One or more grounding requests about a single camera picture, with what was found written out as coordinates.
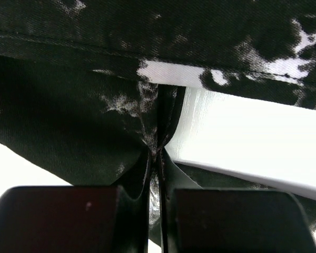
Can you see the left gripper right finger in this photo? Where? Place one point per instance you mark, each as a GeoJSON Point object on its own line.
{"type": "Point", "coordinates": [170, 177]}

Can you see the black white tie-dye trousers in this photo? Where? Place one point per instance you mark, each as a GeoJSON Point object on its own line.
{"type": "Point", "coordinates": [227, 88]}

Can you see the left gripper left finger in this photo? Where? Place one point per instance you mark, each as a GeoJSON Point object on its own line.
{"type": "Point", "coordinates": [132, 216]}

